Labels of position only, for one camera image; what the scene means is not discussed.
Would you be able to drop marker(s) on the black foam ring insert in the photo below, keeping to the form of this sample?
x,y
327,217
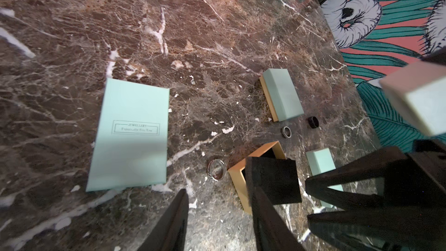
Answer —
x,y
278,179

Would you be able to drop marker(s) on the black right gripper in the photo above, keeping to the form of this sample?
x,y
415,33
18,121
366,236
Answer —
x,y
413,212

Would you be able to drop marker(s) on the mint green box lid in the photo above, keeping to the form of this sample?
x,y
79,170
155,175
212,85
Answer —
x,y
283,93

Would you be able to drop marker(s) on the tan ring box base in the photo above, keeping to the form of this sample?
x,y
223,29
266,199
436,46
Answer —
x,y
269,99

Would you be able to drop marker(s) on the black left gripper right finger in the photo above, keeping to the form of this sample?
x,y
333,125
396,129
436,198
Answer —
x,y
270,230

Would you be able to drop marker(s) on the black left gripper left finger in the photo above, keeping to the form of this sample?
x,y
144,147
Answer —
x,y
169,234

